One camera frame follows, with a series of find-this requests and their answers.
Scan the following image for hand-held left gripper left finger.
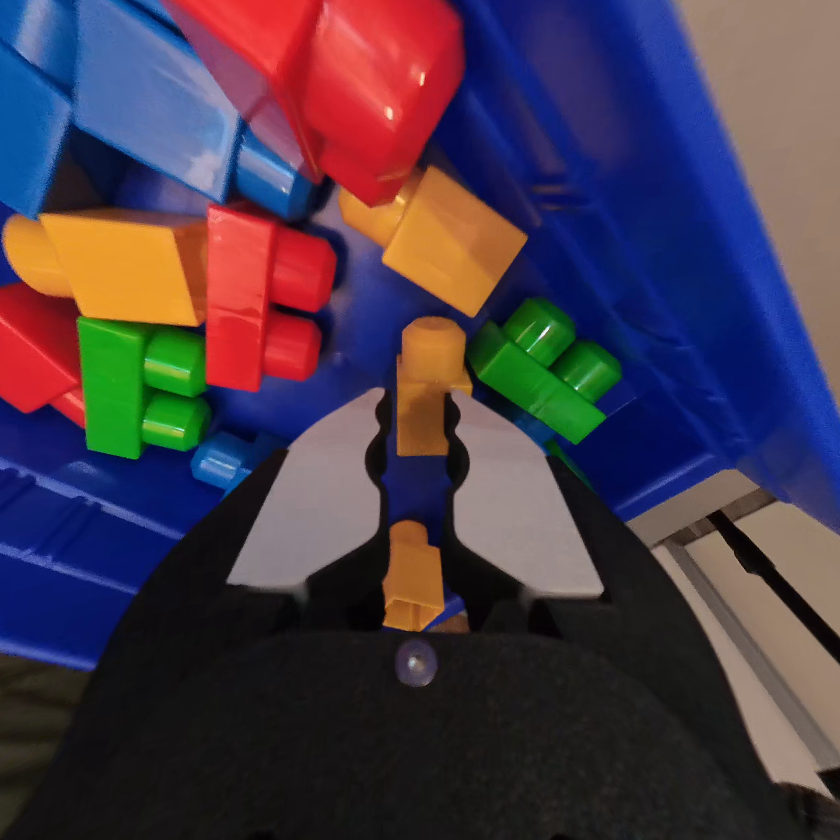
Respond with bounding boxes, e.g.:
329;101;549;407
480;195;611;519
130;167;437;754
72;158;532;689
225;387;391;631

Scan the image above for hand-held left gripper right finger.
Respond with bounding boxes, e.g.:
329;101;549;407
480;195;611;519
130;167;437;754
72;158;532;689
445;392;605;631

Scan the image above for orange toy block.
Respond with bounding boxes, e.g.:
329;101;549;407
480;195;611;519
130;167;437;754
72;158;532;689
382;520;447;631
395;317;473;457

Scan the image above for pile of colourful toy blocks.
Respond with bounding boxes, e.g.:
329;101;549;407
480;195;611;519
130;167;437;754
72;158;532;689
0;0;623;490

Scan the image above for blue plastic bin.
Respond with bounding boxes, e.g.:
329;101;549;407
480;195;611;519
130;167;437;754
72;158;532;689
0;0;840;670

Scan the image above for person's dark trousers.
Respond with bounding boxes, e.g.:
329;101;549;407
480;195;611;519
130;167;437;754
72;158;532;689
0;653;99;815

